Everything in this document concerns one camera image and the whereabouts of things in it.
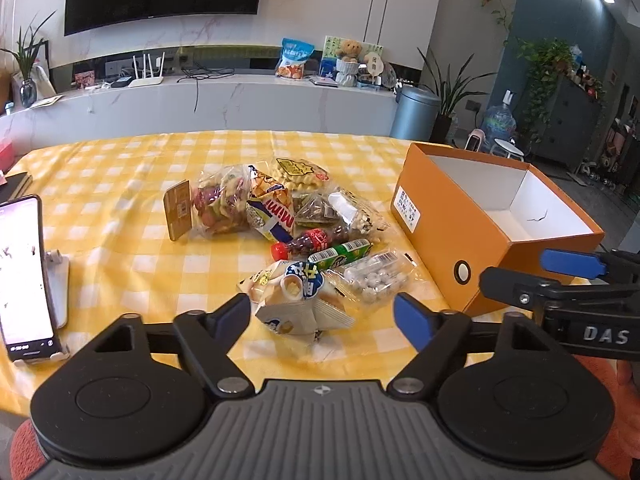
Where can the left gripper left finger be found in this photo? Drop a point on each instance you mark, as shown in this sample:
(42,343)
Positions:
(205,340)

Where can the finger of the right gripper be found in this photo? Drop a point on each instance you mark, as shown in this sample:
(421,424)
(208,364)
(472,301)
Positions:
(546,297)
(611,267)

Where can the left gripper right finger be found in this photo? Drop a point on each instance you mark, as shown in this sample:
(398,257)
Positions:
(437,338)

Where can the white balls clear packet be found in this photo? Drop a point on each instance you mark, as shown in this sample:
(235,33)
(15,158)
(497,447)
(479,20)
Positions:
(375,278)

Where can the white blue snack bag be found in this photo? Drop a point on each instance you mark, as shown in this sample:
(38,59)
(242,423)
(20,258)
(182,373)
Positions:
(296,298)

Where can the green candy tube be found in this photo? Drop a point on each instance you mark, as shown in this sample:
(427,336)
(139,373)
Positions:
(339,255)

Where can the mixed veggie chips bag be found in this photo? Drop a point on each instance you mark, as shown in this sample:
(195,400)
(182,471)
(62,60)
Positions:
(214,204)

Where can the orange blue snack bag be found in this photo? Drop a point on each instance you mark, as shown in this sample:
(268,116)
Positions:
(269,207)

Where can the chocolate beans bottle red cap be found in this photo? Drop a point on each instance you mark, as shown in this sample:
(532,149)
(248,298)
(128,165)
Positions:
(308,243)

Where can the brown nuts clear packet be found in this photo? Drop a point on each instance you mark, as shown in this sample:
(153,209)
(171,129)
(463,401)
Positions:
(315,211)

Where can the waffle snack packet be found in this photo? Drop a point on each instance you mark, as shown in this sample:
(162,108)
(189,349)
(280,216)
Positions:
(299,175)

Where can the white peanuts clear bag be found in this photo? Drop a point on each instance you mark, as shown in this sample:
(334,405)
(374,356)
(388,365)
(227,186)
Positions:
(361,218)

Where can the orange cardboard box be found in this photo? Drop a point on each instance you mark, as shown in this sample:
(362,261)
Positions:
(464,212)

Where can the white round stool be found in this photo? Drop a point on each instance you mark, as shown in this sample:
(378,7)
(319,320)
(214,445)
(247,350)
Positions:
(506,149)

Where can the pink small heater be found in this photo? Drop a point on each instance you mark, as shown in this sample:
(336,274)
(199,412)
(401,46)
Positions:
(475,140)

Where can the blue water jug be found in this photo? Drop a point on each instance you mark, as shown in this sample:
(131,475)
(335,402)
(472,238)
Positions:
(498,122)

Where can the smartphone on white stand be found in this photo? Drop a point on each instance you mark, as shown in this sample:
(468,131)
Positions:
(28,326)

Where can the grey metal trash bin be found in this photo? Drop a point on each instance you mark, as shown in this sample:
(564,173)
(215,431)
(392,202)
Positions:
(416,112)

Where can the potted long leaf plant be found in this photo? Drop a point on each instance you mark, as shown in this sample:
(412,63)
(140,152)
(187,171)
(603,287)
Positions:
(451,88)

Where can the black notebook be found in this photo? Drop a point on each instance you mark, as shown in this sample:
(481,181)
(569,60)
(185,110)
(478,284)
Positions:
(15,186)

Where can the white marble tv cabinet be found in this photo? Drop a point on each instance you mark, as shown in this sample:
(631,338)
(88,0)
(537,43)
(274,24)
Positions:
(236,102)

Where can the white wifi router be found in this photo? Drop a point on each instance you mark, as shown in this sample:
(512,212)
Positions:
(148,72)

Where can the teddy bear in pot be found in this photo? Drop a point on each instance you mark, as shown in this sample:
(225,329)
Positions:
(347,62)

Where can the blue snack bag on cabinet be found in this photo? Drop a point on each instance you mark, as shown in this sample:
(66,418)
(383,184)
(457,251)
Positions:
(293,57)

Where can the green plant in vase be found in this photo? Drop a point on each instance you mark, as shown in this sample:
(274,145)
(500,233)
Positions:
(25,54)

